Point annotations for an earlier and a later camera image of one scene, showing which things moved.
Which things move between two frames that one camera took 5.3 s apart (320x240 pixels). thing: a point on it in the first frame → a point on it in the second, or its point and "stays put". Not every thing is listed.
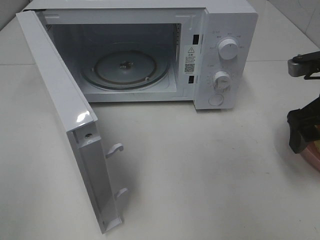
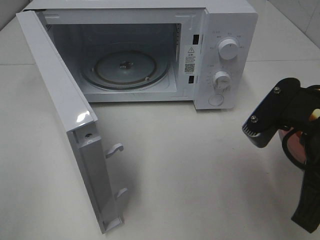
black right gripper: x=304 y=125 → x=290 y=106
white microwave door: x=80 y=123 stays put
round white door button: x=216 y=100 stays put
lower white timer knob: x=222 y=80 stays put
